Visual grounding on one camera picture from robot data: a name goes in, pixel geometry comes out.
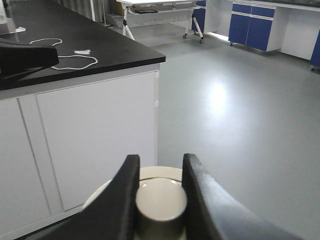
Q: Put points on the blue lab cabinet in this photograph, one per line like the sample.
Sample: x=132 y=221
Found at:
x=250 y=24

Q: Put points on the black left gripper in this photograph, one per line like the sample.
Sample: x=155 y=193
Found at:
x=18 y=60

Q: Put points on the white lab bench cabinet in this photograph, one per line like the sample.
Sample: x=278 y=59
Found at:
x=64 y=132

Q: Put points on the white folding table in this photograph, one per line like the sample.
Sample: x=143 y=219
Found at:
x=154 y=12

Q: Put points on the glass jar with white lid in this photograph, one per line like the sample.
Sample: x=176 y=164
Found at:
x=160 y=204

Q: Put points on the white paper scrap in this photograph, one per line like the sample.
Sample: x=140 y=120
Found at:
x=83 y=52

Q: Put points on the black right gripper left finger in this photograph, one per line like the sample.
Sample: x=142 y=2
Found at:
x=111 y=215

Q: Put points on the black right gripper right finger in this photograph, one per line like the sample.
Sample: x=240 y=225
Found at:
x=213 y=214

